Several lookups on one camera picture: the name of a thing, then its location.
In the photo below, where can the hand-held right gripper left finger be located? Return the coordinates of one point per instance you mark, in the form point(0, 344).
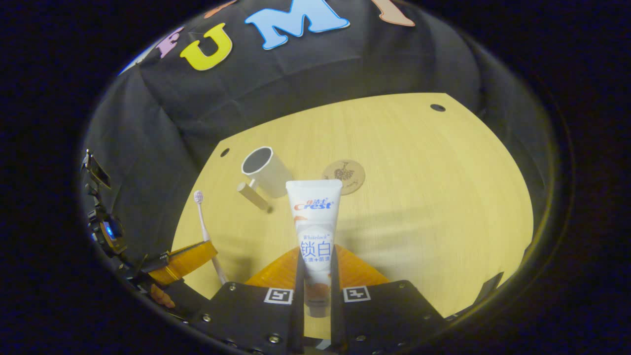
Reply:
point(246, 315)

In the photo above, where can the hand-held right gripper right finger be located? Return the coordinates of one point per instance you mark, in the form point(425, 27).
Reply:
point(389, 315)

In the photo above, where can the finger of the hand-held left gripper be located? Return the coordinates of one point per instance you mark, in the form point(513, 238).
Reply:
point(190, 259)

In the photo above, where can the white toothbrush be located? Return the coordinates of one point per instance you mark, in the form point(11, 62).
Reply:
point(203, 222)

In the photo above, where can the white toothpaste tube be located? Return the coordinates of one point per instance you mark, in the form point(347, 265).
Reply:
point(315, 231)

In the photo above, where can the round brown coaster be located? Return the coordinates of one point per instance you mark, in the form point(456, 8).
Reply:
point(344, 176)

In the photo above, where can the wooden desktop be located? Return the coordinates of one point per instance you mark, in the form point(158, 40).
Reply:
point(434, 207)

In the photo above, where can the black backdrop cloth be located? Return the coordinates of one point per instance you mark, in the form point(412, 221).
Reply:
point(296, 84)

